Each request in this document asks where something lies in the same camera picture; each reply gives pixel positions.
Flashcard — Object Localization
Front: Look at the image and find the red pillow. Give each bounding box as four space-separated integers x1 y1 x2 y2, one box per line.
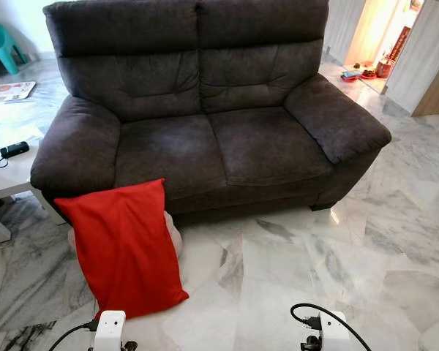
54 178 190 320

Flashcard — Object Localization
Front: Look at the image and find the dark grey fabric sofa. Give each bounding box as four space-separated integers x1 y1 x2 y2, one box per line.
31 0 392 220

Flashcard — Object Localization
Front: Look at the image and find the white low table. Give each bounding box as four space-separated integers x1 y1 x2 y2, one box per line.
0 121 67 244

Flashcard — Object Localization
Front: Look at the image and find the small black device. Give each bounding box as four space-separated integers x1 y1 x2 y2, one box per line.
0 141 30 159

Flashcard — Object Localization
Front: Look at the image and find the printed magazine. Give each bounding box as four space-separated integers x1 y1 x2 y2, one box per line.
0 80 37 103

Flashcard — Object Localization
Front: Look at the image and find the red cylindrical jar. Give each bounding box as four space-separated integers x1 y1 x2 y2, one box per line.
375 57 394 79

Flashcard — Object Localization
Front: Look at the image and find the light wooden cabinet panel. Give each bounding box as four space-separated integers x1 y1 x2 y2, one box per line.
384 0 439 118

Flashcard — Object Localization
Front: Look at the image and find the long red scroll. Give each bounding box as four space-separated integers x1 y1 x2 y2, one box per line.
389 27 411 64

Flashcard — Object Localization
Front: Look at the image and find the teal plastic stool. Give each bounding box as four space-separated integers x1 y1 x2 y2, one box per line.
0 22 29 75

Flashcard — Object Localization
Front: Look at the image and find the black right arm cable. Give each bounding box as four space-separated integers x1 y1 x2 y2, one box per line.
290 303 372 351

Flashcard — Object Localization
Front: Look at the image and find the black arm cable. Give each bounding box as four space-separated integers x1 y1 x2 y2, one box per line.
48 319 100 351
290 303 372 351

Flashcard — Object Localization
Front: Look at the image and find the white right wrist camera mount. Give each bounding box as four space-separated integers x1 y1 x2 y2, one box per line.
318 311 350 351

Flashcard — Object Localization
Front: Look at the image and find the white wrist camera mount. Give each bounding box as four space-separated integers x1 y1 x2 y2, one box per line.
318 311 350 351
92 310 127 351

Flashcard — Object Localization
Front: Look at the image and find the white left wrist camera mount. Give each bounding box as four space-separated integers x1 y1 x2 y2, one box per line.
92 310 127 351

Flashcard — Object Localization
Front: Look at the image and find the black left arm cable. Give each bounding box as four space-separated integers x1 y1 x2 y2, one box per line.
48 319 100 351

